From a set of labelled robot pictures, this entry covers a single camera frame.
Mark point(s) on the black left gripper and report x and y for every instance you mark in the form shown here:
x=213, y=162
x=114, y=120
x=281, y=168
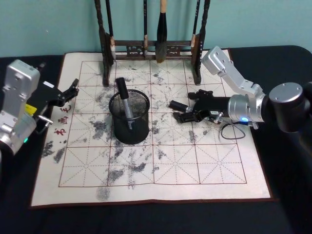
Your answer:
x=46, y=96

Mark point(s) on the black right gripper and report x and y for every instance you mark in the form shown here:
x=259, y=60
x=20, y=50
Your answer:
x=212, y=106

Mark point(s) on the short black marker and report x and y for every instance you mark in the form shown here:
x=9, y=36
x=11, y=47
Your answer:
x=178, y=105

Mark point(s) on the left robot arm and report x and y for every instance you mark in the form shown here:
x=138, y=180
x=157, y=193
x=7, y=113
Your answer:
x=17, y=80

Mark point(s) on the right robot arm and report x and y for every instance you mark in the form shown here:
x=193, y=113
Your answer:
x=287, y=97

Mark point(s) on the black and silver marker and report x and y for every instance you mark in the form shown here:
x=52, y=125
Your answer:
x=123, y=93

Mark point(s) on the dark wooden brush rack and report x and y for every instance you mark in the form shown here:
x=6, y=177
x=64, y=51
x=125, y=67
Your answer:
x=106, y=48

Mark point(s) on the cream grid calligraphy mat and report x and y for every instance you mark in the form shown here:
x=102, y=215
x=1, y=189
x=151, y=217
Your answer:
x=170, y=165

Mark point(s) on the black mesh pen holder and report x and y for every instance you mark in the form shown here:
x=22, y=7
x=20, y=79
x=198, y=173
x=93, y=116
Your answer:
x=131, y=126

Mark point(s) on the large dark-bristled calligraphy brush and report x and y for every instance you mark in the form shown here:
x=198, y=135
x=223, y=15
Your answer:
x=162, y=29

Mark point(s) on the black table cloth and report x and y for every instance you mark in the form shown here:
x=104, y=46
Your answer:
x=146, y=220

